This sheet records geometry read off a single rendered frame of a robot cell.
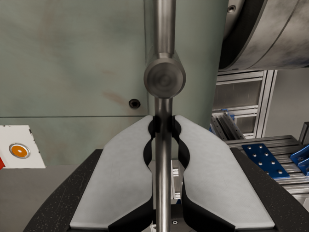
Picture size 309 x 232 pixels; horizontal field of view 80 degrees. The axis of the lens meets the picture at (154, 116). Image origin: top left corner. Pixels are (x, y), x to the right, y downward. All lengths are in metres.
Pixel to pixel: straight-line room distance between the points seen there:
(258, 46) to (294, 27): 0.04
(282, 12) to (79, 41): 0.22
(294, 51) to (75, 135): 0.32
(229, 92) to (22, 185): 2.41
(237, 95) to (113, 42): 1.32
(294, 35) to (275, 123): 1.75
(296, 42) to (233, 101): 1.20
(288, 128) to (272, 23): 1.88
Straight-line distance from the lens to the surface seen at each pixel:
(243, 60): 0.31
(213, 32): 0.23
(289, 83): 1.89
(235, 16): 0.31
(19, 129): 0.31
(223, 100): 1.46
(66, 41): 0.23
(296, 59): 0.35
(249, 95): 1.52
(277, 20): 0.27
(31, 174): 2.54
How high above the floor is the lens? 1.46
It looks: 61 degrees down
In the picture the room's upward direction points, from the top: 179 degrees counter-clockwise
